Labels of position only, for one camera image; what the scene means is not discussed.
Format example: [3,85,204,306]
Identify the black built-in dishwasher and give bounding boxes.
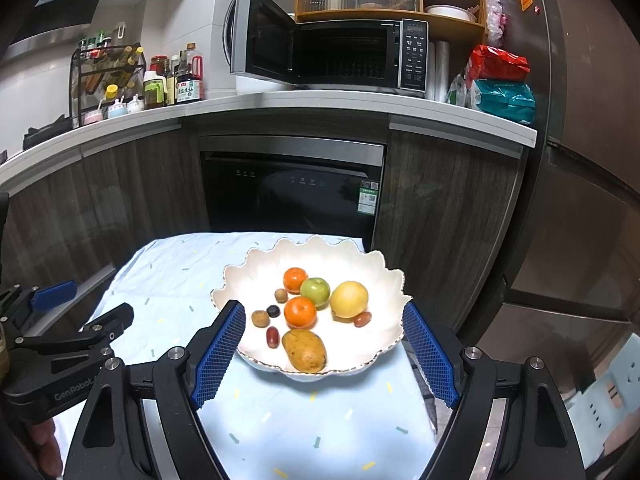
[198,135,388,251]

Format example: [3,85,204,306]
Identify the white kitchen countertop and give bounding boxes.
[0,89,538,196]

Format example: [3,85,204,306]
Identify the green oil jug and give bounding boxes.
[143,71,167,109]

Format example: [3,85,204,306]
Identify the black wire spice rack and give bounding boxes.
[70,45,147,128]

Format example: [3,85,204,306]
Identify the dark grey refrigerator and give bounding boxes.
[487,0,640,401]

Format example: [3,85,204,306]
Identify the black range hood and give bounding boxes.
[0,0,126,61]

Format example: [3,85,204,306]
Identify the dark wooden base cabinet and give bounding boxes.
[0,115,523,331]

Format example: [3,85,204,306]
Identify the white bowl on shelf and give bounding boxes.
[425,5,473,22]

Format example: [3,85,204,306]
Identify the orange tangerine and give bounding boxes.
[284,296,318,329]
[283,267,309,294]

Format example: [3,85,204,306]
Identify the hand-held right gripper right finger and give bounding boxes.
[402,301,586,480]

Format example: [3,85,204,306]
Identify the green white plastic bag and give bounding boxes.
[446,72,482,109]

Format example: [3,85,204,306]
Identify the black gas stove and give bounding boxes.
[22,115,71,151]

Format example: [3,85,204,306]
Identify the dark glass bottle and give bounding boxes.
[165,55,179,107]

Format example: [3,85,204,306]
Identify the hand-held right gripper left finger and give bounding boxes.
[62,299,247,480]

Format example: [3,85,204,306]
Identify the yellow lemon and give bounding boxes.
[330,281,369,319]

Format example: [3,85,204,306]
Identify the light blue plastic stool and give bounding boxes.
[562,332,640,480]

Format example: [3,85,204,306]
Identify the silver black microwave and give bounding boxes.
[229,0,430,98]

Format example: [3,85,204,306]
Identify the light blue patterned tablecloth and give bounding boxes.
[50,230,438,480]

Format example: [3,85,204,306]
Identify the red plastic bag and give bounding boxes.
[466,44,531,82]

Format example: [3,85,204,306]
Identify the white scalloped bowl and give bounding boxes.
[210,234,413,383]

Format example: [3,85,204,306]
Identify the person's left hand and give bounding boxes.
[22,417,63,478]

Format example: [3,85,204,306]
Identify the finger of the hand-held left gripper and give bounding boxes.
[15,302,135,358]
[5,281,78,333]

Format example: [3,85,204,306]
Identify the green apple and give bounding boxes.
[300,277,331,309]

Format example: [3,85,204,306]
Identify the teal plastic bag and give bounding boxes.
[472,79,536,126]

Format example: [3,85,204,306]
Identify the large soy sauce bottle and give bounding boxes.
[175,42,205,106]

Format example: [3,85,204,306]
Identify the plastic wrap roll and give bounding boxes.
[427,40,453,103]

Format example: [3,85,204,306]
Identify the pink hanging plastic bags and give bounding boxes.
[482,0,506,46]

